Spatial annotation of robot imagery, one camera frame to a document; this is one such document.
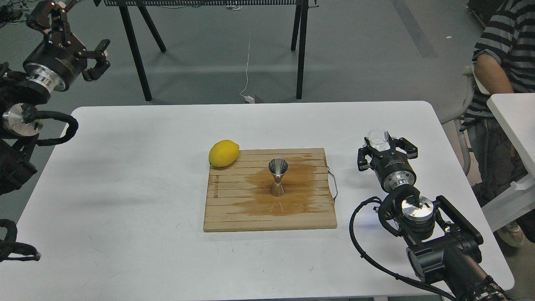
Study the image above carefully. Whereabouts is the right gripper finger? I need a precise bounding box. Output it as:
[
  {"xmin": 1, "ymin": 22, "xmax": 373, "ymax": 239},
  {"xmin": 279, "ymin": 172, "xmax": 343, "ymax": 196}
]
[
  {"xmin": 389, "ymin": 137, "xmax": 418, "ymax": 160},
  {"xmin": 357, "ymin": 138, "xmax": 379, "ymax": 171}
]

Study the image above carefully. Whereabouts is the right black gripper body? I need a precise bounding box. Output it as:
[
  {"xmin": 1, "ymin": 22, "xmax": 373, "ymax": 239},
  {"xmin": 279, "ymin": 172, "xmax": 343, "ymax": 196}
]
[{"xmin": 373, "ymin": 150, "xmax": 416, "ymax": 193}]

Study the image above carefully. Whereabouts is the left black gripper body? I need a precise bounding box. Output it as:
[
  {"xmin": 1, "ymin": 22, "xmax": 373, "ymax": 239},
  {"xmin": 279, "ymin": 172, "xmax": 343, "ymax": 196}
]
[{"xmin": 23, "ymin": 41, "xmax": 87, "ymax": 92}]

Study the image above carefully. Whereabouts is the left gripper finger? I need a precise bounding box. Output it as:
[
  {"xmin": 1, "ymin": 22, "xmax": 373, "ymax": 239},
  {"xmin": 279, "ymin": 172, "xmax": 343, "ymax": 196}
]
[
  {"xmin": 75, "ymin": 39, "xmax": 111, "ymax": 82},
  {"xmin": 25, "ymin": 0, "xmax": 84, "ymax": 50}
]

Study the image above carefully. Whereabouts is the clear glass measuring cup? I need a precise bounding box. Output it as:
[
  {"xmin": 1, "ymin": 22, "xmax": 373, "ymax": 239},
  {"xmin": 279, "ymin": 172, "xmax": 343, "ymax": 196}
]
[{"xmin": 365, "ymin": 128, "xmax": 390, "ymax": 152}]

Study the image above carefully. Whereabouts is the steel double jigger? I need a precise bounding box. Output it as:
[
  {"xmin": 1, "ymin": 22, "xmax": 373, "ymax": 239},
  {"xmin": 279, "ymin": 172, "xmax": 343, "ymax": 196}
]
[{"xmin": 268, "ymin": 158, "xmax": 289, "ymax": 197}]

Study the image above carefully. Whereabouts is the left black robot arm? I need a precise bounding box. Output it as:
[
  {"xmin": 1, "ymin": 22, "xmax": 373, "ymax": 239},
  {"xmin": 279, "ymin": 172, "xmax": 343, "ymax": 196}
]
[{"xmin": 0, "ymin": 0, "xmax": 110, "ymax": 194}]

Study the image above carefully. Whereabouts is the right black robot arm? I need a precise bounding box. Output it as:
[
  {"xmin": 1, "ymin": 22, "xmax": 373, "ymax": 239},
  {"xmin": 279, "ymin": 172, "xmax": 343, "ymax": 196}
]
[{"xmin": 349, "ymin": 132, "xmax": 510, "ymax": 301}]

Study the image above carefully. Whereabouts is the white office chair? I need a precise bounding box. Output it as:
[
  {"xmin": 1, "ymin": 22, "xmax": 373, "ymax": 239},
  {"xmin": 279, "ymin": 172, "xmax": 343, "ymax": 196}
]
[{"xmin": 439, "ymin": 62, "xmax": 490, "ymax": 176}]

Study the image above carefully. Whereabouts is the white side table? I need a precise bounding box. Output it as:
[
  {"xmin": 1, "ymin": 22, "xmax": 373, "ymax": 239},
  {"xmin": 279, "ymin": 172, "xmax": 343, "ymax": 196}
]
[{"xmin": 481, "ymin": 93, "xmax": 535, "ymax": 232}]

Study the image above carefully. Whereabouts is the wooden cutting board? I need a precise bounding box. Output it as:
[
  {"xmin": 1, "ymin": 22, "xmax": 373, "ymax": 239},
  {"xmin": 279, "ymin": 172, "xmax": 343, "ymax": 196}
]
[{"xmin": 203, "ymin": 148, "xmax": 337, "ymax": 232}]

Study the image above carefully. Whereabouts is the person in striped shirt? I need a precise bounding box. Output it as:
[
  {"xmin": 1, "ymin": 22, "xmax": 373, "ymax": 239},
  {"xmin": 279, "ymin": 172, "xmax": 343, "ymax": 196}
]
[{"xmin": 460, "ymin": 0, "xmax": 535, "ymax": 247}]

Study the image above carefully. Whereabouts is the yellow lemon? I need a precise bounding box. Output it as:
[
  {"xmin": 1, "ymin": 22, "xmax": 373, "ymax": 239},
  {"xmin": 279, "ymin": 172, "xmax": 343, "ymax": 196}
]
[{"xmin": 208, "ymin": 139, "xmax": 239, "ymax": 167}]

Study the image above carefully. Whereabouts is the white cable with plug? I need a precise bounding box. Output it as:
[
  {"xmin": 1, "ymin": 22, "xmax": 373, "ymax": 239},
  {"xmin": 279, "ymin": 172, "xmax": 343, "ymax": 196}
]
[{"xmin": 240, "ymin": 42, "xmax": 256, "ymax": 104}]

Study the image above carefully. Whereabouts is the black metal table frame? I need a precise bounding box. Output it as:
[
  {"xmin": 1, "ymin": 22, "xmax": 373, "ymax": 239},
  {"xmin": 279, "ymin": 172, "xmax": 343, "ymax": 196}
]
[{"xmin": 91, "ymin": 0, "xmax": 320, "ymax": 105}]

